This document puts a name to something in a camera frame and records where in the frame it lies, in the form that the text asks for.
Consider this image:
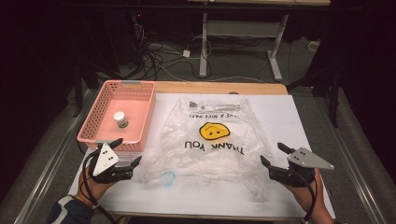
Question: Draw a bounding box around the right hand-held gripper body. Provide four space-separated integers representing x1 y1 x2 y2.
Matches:
268 147 335 189

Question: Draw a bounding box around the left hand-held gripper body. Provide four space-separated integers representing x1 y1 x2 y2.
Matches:
88 142 134 185

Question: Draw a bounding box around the small white-capped bottle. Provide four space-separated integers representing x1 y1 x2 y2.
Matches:
112 110 130 129

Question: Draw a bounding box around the pink plastic basket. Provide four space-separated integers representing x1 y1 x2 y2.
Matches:
77 79 157 153

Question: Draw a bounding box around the clear smiley plastic bag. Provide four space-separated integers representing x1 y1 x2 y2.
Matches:
138 96 276 203

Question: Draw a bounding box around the person's left hand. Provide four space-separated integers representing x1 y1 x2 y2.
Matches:
76 161 116 204

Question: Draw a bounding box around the person's right hand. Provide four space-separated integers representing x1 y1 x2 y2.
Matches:
284 167 325 213

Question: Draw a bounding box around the white board mat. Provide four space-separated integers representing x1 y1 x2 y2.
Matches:
68 92 336 220

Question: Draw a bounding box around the black stand leg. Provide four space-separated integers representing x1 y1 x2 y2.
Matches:
73 60 84 119

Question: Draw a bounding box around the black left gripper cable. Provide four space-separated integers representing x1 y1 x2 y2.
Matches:
81 148 120 224

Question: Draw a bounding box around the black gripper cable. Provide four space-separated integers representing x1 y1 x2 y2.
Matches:
81 148 120 224
292 171 318 224

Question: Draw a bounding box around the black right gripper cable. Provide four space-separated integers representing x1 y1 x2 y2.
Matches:
292 171 318 224

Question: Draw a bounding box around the metal floor rail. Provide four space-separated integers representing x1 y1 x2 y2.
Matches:
13 90 97 224
323 92 389 224

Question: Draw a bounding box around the white floor cable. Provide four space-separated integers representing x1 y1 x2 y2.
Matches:
155 63 269 84

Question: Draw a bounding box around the tangle of black floor cables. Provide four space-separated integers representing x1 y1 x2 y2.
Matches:
134 22 214 82

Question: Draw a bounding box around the white metal desk frame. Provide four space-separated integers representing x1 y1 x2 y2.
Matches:
199 12 289 82

